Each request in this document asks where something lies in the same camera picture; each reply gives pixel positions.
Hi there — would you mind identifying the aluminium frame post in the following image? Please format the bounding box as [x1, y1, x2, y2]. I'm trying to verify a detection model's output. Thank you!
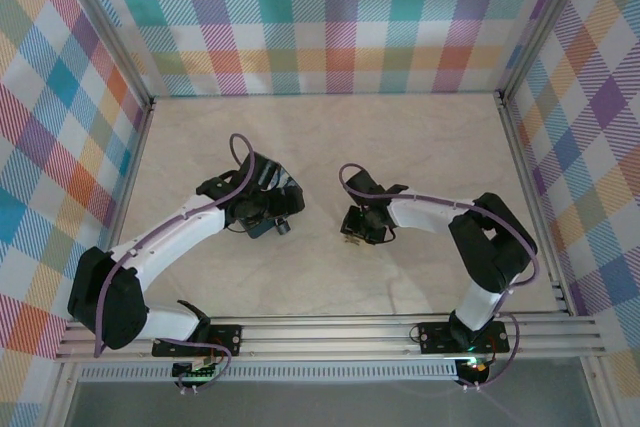
[53, 0, 157, 109]
[498, 0, 597, 104]

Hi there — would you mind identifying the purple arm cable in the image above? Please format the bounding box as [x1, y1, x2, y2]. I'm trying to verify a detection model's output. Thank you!
[93, 132, 261, 393]
[338, 162, 541, 391]

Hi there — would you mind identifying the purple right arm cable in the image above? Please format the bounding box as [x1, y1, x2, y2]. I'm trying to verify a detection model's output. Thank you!
[338, 162, 541, 391]

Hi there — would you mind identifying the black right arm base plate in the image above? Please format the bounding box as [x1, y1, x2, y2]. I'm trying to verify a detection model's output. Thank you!
[417, 320, 511, 354]

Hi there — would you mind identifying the grey slotted cable duct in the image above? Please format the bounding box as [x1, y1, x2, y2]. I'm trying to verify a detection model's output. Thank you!
[79, 364, 459, 383]

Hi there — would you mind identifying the aluminium table side rail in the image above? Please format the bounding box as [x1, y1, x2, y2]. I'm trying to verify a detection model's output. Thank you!
[85, 96, 157, 323]
[495, 91, 576, 317]

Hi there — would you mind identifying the aluminium mounting rail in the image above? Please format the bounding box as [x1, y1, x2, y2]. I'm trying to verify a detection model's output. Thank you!
[54, 315, 606, 363]

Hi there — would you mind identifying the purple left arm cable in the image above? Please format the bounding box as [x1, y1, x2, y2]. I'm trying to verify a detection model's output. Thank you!
[93, 132, 261, 393]

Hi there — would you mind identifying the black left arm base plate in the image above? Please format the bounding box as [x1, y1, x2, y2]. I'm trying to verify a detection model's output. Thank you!
[152, 324, 244, 358]

